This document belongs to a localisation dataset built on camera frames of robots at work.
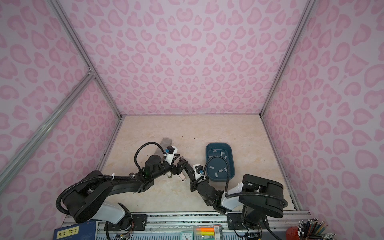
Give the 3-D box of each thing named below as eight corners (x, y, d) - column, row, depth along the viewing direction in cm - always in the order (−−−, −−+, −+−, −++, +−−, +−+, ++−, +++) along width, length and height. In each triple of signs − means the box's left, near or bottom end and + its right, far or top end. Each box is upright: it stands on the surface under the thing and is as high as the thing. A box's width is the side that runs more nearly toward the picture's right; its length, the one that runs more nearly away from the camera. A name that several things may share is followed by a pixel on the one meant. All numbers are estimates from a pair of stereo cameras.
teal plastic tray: (206, 181, 88) (207, 176, 83) (205, 147, 104) (205, 142, 99) (234, 181, 88) (236, 176, 83) (229, 147, 103) (230, 142, 98)
